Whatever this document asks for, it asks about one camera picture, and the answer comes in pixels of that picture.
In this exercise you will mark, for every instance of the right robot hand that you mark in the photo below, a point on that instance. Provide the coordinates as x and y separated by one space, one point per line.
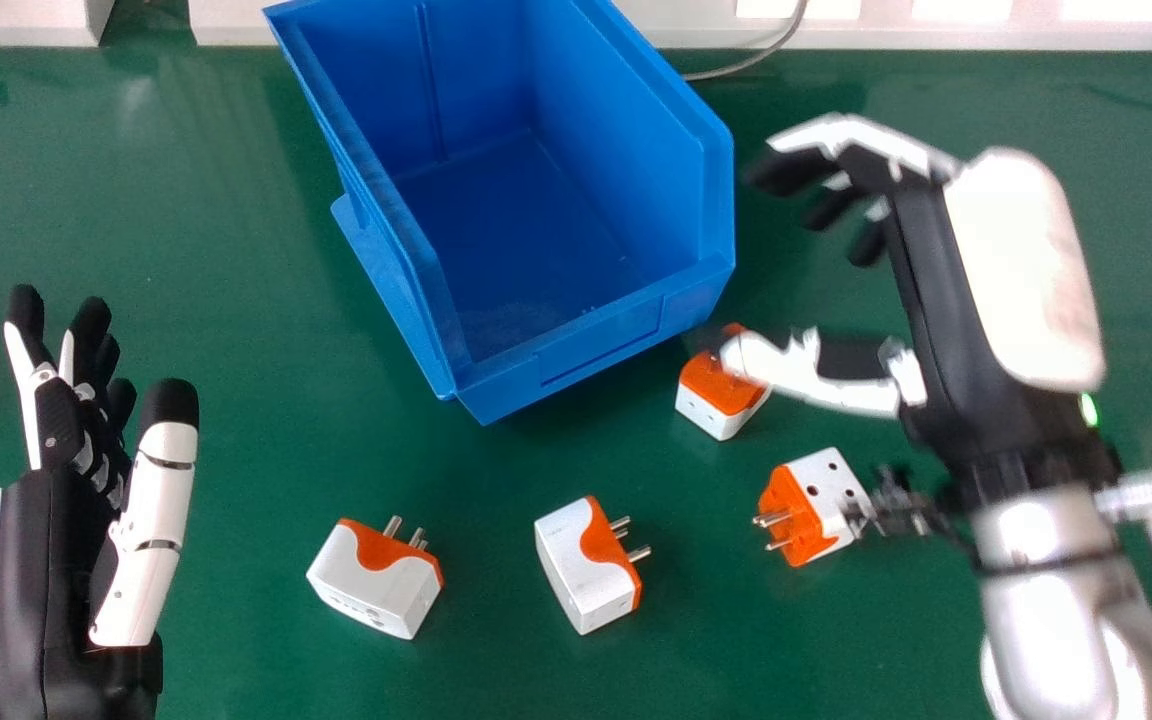
996 310

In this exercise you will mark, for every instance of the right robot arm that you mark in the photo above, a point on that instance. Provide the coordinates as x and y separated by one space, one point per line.
1076 610

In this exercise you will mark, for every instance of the white-and-orange plug adapter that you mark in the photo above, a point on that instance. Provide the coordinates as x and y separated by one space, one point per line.
811 505
721 395
586 565
376 575

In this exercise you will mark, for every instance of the blue plastic bin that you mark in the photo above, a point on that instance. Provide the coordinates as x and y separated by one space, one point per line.
526 200

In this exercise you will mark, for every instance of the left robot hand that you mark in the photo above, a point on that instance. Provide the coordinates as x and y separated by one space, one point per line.
56 560

